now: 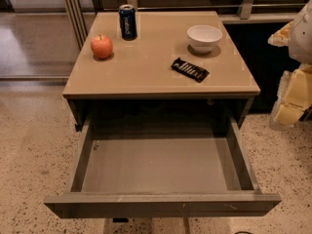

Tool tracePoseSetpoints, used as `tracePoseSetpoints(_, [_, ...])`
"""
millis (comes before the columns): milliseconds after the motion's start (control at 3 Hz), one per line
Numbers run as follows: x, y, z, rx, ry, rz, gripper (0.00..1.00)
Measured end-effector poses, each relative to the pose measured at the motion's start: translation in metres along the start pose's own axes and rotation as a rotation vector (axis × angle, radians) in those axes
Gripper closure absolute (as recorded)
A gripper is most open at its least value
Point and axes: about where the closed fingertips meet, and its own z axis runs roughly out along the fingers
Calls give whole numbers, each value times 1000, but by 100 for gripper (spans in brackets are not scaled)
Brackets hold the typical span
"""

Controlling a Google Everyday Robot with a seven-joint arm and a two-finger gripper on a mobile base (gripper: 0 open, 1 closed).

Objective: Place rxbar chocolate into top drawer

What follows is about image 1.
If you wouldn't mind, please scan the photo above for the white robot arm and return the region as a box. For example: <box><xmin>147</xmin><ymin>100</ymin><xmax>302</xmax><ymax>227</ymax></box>
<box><xmin>268</xmin><ymin>0</ymin><xmax>312</xmax><ymax>131</ymax></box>

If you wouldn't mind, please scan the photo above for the tan cabinet with top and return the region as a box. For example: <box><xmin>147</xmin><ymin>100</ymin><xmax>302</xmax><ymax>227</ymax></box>
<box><xmin>63</xmin><ymin>12</ymin><xmax>259</xmax><ymax>125</ymax></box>

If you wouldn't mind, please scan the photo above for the white ceramic bowl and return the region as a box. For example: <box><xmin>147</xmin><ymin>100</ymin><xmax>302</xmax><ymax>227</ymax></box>
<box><xmin>187</xmin><ymin>25</ymin><xmax>223</xmax><ymax>54</ymax></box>

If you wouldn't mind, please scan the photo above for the metal frame shelving behind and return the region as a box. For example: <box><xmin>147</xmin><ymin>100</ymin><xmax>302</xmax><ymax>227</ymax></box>
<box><xmin>91</xmin><ymin>0</ymin><xmax>309</xmax><ymax>46</ymax></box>

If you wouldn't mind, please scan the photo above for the black rxbar chocolate bar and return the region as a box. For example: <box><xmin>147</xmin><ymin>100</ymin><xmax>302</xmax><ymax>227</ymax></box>
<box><xmin>171</xmin><ymin>58</ymin><xmax>210</xmax><ymax>83</ymax></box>

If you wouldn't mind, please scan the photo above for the blue pepsi can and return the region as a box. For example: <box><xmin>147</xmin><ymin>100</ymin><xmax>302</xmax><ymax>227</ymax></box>
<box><xmin>119</xmin><ymin>4</ymin><xmax>137</xmax><ymax>40</ymax></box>

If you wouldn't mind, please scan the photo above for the red apple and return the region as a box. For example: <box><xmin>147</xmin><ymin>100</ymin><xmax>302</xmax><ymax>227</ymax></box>
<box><xmin>91</xmin><ymin>35</ymin><xmax>113</xmax><ymax>59</ymax></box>

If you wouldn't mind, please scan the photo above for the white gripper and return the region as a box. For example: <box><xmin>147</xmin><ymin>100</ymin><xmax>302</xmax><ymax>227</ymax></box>
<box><xmin>268</xmin><ymin>21</ymin><xmax>312</xmax><ymax>131</ymax></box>

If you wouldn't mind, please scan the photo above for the open grey top drawer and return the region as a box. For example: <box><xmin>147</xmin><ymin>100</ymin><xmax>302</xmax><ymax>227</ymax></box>
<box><xmin>44</xmin><ymin>113</ymin><xmax>281</xmax><ymax>218</ymax></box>

